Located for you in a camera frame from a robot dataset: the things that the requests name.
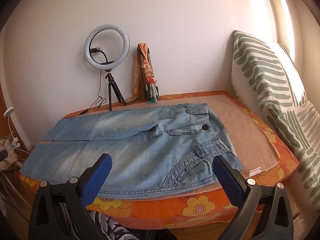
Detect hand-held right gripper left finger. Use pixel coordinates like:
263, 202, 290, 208
28, 153, 113, 240

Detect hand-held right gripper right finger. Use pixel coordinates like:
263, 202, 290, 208
212, 155, 300, 240

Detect light blue denim pants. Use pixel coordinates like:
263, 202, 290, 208
19, 102, 243, 202

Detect beige towel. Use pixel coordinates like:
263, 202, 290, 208
62, 94, 281, 202

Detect black white patterned clothing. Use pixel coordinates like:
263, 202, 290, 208
56, 200, 178, 240

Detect black mini tripod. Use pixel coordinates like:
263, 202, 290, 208
101, 69, 127, 112

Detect beige plaid blanket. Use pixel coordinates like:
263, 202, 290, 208
0, 136, 20, 170

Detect green striped white cushion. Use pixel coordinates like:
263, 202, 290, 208
230, 30, 320, 205

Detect white clip lamp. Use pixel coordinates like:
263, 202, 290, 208
3, 107, 22, 150

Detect black ring light cable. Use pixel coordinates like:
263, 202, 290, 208
64, 70, 105, 118

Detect white cable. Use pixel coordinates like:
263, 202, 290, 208
14, 147, 32, 167

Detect white ring light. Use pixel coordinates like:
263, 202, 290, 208
84, 24, 131, 70

